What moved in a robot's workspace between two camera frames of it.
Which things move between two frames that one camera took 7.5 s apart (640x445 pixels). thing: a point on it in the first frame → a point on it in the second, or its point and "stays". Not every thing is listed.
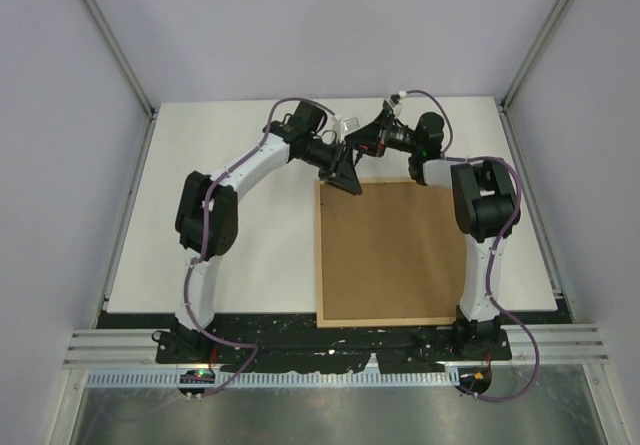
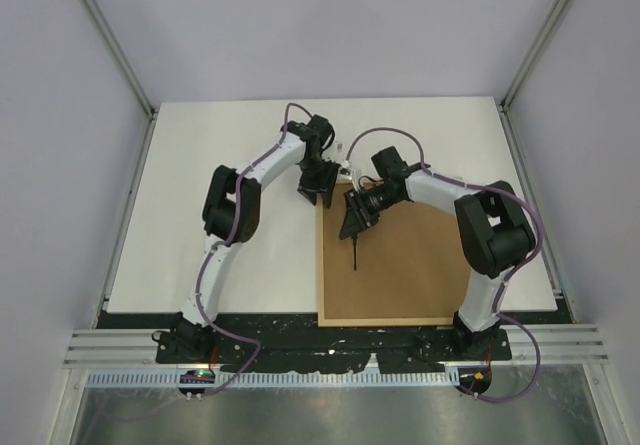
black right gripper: [368, 137] → [359, 216]
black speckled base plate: [293, 343] stays
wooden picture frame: [392, 256] stays
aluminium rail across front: [561, 343] stays
